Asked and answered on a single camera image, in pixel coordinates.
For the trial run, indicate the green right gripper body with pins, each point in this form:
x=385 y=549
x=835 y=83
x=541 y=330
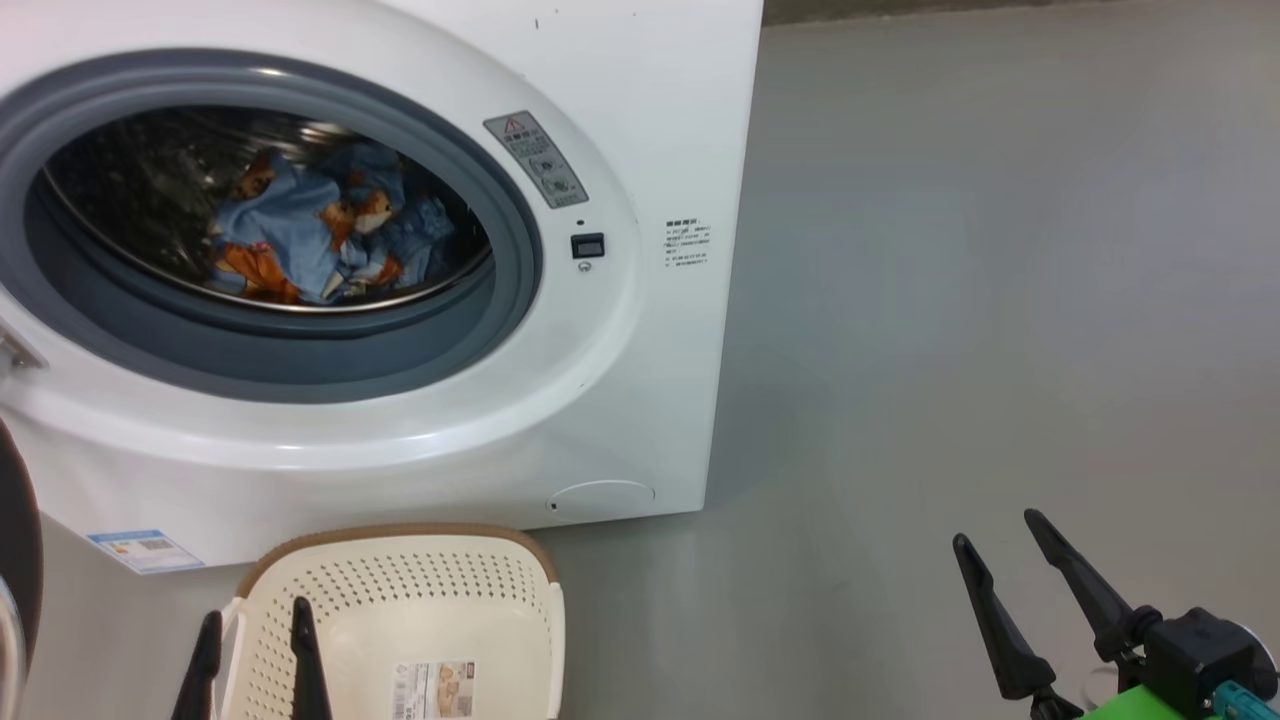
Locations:
x=1200 y=650

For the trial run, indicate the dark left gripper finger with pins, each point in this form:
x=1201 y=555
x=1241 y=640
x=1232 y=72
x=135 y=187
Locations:
x=203 y=670
x=308 y=670

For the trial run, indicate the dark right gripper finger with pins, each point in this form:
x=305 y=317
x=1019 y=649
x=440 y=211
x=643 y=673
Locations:
x=1095 y=600
x=1010 y=640

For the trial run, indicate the black round glass washer door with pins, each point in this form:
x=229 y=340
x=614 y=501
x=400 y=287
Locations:
x=18 y=540

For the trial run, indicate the blue garment orange print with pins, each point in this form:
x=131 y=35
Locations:
x=420 y=235
x=280 y=220

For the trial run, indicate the metal door hinge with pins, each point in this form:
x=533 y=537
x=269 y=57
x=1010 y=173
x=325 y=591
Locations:
x=20 y=352

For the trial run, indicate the white front-load washing machine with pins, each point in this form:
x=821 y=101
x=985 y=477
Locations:
x=650 y=400

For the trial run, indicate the washing machine drum opening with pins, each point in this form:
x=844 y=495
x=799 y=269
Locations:
x=130 y=200

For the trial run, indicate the black door lock socket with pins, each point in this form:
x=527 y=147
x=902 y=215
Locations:
x=587 y=245

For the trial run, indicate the cream perforated laundry basket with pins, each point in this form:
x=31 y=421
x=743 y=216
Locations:
x=400 y=600

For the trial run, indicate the basket product label sticker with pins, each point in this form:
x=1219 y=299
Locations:
x=435 y=690

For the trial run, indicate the blue energy label sticker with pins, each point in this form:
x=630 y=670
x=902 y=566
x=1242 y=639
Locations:
x=145 y=550

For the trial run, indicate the round white filter cover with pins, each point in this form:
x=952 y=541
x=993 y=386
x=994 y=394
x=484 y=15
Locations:
x=600 y=498

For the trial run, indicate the grey warning label sticker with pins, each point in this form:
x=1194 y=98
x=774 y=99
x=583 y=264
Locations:
x=535 y=160

